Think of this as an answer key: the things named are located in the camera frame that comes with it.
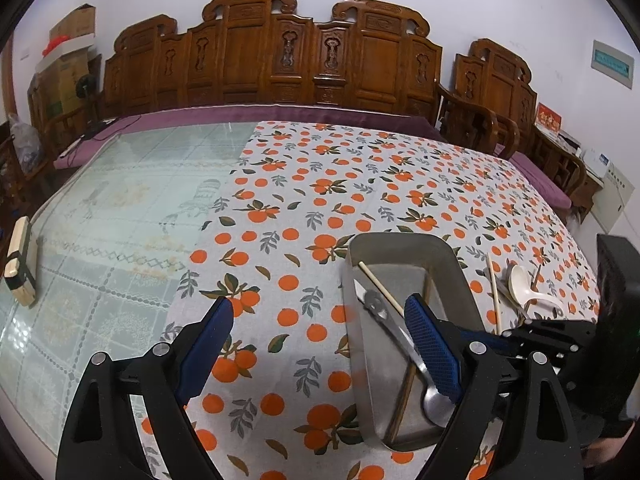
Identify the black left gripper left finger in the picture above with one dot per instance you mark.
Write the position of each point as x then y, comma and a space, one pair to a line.
198, 346

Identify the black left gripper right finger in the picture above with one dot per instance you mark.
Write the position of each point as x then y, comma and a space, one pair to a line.
439, 359

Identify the grey metal utensil tray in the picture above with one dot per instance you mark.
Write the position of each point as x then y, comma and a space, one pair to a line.
406, 264

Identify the light wooden chopstick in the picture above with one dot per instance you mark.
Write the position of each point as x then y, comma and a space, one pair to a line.
381, 288
495, 296

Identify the large white plastic ladle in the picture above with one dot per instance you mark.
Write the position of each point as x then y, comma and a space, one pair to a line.
521, 291

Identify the dark brown chopstick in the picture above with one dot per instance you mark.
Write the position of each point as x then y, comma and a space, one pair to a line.
407, 410

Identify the stainless steel spoon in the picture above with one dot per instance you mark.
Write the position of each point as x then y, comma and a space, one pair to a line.
436, 407

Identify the orange print tablecloth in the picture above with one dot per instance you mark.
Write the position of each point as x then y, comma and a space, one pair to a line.
280, 218

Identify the wooden block with black band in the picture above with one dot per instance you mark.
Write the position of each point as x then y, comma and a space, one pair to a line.
20, 272

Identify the carved wooden armchair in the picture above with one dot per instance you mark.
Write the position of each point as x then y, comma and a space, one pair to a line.
492, 105

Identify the stacked cardboard boxes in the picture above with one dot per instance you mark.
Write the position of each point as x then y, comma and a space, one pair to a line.
65, 59

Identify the carved wooden sofa bench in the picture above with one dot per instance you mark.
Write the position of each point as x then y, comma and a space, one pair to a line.
371, 55

